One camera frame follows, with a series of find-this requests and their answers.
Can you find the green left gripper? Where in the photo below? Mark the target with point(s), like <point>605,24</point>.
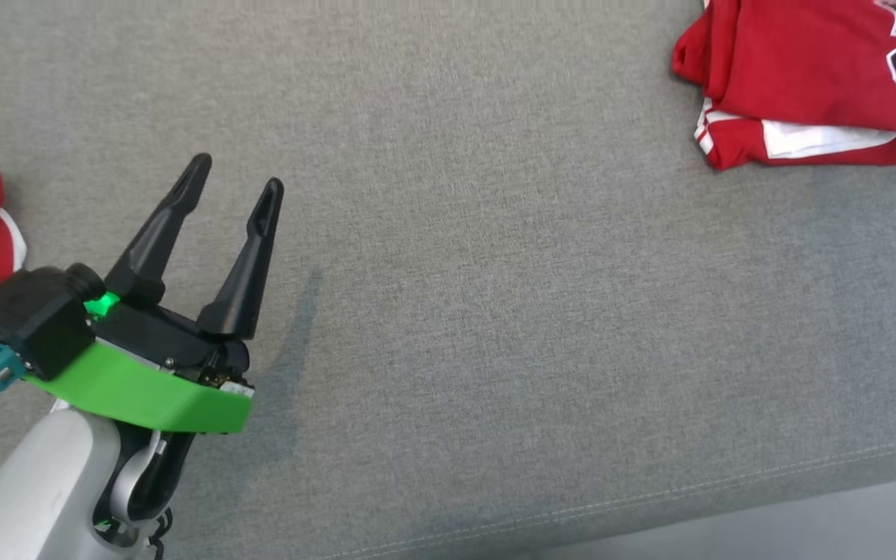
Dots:
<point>152,397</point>

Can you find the red white basketball jersey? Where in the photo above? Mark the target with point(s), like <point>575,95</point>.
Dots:
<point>806,70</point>

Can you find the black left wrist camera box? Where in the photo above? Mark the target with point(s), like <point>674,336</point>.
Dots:
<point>32,319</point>

